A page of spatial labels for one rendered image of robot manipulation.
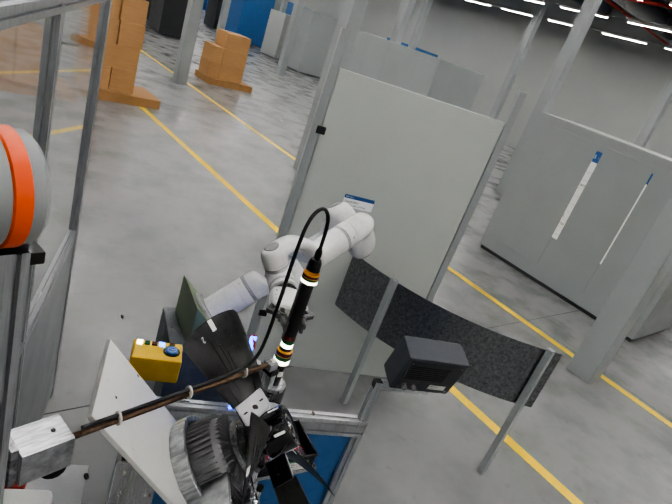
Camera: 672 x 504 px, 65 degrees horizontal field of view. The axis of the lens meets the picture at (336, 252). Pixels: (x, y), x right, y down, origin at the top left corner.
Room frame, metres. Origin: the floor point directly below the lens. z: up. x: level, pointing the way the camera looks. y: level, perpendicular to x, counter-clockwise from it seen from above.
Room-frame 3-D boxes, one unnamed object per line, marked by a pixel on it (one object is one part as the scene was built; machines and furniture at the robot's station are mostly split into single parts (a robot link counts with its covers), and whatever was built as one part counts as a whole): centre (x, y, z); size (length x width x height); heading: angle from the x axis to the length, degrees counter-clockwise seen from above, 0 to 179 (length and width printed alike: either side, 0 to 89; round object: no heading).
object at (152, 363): (1.44, 0.45, 1.02); 0.16 x 0.10 x 0.11; 111
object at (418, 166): (3.24, -0.19, 1.10); 1.21 x 0.05 x 2.20; 111
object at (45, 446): (0.69, 0.39, 1.36); 0.10 x 0.07 x 0.08; 146
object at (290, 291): (1.31, 0.08, 1.48); 0.11 x 0.10 x 0.07; 21
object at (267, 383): (1.20, 0.04, 1.32); 0.09 x 0.07 x 0.10; 146
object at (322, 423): (1.58, 0.08, 0.82); 0.90 x 0.04 x 0.08; 111
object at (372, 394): (1.74, -0.32, 0.96); 0.03 x 0.03 x 0.20; 21
